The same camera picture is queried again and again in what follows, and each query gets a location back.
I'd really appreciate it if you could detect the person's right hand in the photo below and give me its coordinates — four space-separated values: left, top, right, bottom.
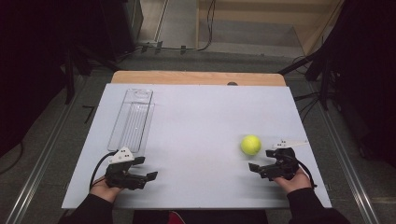
273 167 313 195

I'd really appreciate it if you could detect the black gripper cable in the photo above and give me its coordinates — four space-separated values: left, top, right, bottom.
89 150 119 191
292 157 318 189

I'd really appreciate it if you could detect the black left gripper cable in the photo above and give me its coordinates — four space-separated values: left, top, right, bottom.
89 150 119 191

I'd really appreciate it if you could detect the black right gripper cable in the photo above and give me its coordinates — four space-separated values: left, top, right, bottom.
292 157 318 189

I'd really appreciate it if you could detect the yellow tennis ball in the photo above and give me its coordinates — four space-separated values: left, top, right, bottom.
240 133 262 157

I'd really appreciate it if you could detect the black stand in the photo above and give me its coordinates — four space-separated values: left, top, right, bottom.
60 43 122 105
277 46 340 111

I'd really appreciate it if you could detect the wooden platform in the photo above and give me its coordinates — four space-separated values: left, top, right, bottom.
195 0 345 58

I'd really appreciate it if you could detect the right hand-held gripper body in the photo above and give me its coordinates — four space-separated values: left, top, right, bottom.
261 139 310 182

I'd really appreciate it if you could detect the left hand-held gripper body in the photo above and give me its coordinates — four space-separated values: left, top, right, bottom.
104 147 148 191

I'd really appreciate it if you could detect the person's left hand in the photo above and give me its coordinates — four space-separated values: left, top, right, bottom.
90 175 124 203

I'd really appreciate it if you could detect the clear plastic tray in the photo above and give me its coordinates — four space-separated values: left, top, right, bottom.
106 88 156 157

